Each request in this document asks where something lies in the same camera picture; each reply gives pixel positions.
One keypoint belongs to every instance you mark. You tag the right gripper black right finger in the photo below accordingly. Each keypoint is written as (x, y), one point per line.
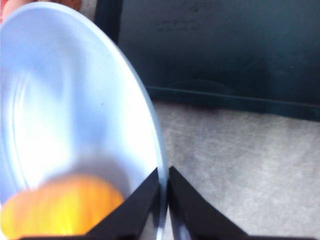
(200, 215)

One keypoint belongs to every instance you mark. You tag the black flat board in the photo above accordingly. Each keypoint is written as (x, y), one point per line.
(225, 55)

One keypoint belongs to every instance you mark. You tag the yellow corn cob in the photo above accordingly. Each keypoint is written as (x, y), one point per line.
(62, 207)

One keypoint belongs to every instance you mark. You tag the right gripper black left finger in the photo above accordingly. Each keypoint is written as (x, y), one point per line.
(130, 215)

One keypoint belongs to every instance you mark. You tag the blue round plate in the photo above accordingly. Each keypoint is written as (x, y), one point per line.
(75, 100)

